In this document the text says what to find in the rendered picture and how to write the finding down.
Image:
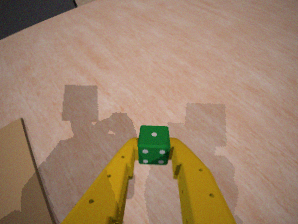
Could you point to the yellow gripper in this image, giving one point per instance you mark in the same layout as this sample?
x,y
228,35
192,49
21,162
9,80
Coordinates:
x,y
200,197

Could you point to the green die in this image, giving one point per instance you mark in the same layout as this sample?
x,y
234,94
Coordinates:
x,y
153,145

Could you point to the tan square mat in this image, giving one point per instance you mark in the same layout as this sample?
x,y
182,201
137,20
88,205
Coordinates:
x,y
22,196

